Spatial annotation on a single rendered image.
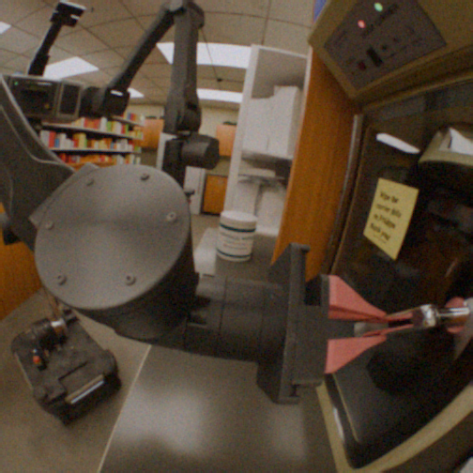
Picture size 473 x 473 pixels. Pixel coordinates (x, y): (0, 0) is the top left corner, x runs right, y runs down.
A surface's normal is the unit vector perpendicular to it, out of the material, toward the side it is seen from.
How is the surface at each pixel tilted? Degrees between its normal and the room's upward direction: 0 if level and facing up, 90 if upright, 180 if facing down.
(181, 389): 0
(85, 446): 0
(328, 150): 90
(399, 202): 90
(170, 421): 0
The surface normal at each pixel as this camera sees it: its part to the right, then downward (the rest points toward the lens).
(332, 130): -0.02, 0.31
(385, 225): -0.99, -0.16
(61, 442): 0.16, -0.94
